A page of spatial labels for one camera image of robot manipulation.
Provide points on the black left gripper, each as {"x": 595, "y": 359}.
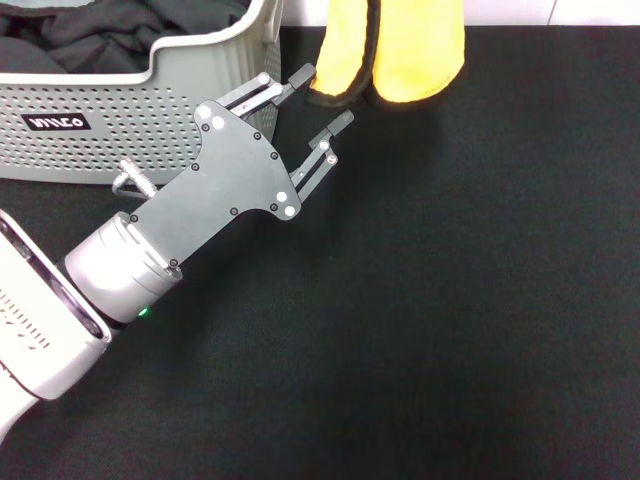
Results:
{"x": 225, "y": 185}

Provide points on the grey yellow towel black trim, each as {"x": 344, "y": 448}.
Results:
{"x": 415, "y": 55}

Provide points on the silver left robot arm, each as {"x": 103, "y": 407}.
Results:
{"x": 120, "y": 270}

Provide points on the black tablecloth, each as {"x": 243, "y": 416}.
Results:
{"x": 425, "y": 300}

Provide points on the grey perforated storage box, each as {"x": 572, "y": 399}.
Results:
{"x": 75, "y": 145}

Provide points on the black cloth pile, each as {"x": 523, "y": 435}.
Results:
{"x": 90, "y": 35}

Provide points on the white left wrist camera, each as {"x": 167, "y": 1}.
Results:
{"x": 45, "y": 310}

